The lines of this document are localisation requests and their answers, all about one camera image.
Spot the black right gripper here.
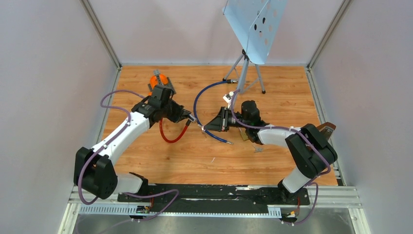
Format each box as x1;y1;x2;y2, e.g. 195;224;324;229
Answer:
204;107;249;132

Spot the red cable lock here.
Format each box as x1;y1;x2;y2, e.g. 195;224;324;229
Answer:
159;114;197;143

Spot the blue cable lock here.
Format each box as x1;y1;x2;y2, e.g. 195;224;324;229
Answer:
193;80;233;145

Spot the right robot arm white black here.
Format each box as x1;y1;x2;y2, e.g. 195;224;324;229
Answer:
203;100;338;204

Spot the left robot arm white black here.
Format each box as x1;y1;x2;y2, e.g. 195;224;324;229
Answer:
74;85;196;205

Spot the brass padlock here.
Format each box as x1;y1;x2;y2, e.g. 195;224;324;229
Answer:
239;128;249;141

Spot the orange grey toy block build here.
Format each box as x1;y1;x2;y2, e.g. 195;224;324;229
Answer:
148;69;176;96

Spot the light blue music stand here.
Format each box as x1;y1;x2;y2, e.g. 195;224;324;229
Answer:
222;0;287;94

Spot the brown wooden metronome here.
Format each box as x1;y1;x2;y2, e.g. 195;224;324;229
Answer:
317;122;336;141

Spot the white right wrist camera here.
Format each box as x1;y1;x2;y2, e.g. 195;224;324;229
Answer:
223;91;234;103

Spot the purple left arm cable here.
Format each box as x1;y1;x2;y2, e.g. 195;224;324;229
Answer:
77;90;146;206

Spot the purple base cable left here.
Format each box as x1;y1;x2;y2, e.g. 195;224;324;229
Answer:
122;189;180;223

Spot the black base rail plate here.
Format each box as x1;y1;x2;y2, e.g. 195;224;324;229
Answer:
117;183;310;215

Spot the white slotted cable duct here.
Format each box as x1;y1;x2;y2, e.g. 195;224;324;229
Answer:
78;204;282;218

